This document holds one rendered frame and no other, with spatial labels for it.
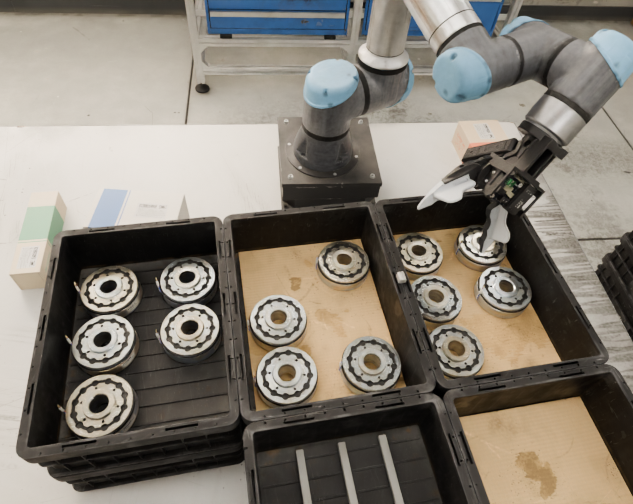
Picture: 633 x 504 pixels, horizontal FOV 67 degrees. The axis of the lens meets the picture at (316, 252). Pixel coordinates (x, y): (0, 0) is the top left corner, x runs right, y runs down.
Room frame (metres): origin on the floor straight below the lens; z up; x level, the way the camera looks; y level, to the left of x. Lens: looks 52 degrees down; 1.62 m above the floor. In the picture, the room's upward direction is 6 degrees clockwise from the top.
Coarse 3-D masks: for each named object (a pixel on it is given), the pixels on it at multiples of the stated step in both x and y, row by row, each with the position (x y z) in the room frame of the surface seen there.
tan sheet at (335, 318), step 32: (256, 256) 0.58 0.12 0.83; (288, 256) 0.59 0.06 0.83; (256, 288) 0.51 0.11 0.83; (288, 288) 0.51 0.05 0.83; (320, 288) 0.52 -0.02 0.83; (320, 320) 0.45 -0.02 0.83; (352, 320) 0.46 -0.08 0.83; (384, 320) 0.46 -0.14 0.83; (256, 352) 0.37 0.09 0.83; (320, 352) 0.38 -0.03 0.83; (320, 384) 0.32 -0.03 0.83
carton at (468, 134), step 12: (480, 120) 1.19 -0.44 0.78; (492, 120) 1.20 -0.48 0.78; (456, 132) 1.17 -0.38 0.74; (468, 132) 1.13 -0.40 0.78; (480, 132) 1.14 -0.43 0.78; (492, 132) 1.14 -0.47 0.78; (504, 132) 1.15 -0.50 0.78; (456, 144) 1.15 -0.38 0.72; (468, 144) 1.09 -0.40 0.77; (480, 144) 1.08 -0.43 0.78
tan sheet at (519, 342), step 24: (456, 264) 0.61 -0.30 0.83; (504, 264) 0.63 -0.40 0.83; (480, 312) 0.50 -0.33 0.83; (528, 312) 0.51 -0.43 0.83; (480, 336) 0.45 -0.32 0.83; (504, 336) 0.45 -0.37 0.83; (528, 336) 0.46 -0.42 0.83; (504, 360) 0.40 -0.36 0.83; (528, 360) 0.41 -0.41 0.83; (552, 360) 0.41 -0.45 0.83
